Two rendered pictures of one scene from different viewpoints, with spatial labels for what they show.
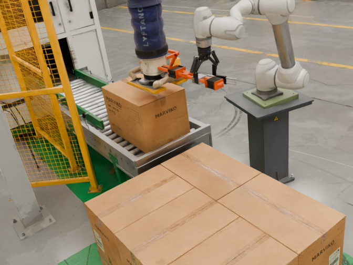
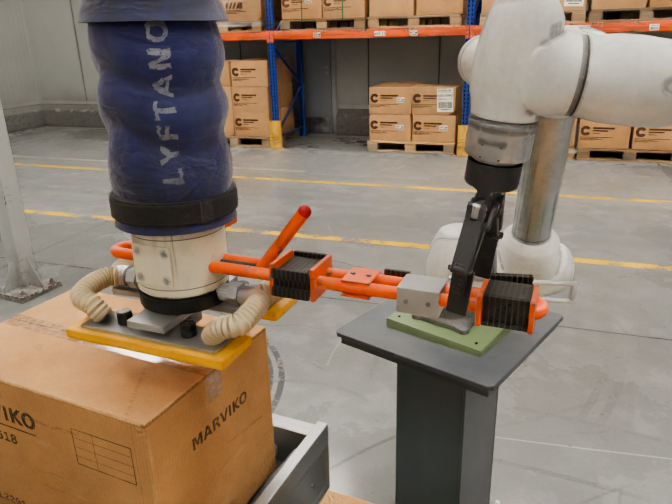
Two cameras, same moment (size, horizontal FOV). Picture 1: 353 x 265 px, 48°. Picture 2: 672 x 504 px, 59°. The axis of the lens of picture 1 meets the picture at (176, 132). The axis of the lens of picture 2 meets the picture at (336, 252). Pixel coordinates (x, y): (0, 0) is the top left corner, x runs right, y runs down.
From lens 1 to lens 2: 1.71 m
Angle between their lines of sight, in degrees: 30
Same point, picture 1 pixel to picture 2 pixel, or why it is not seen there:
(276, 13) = not seen: hidden behind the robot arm
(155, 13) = (214, 56)
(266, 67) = not seen: hidden behind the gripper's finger
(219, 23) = (632, 49)
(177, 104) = (248, 384)
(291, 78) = (547, 267)
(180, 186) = not seen: outside the picture
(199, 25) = (531, 62)
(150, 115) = (178, 448)
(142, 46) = (158, 183)
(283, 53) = (546, 202)
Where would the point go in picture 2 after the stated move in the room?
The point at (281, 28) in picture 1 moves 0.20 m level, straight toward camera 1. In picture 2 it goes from (566, 129) to (630, 144)
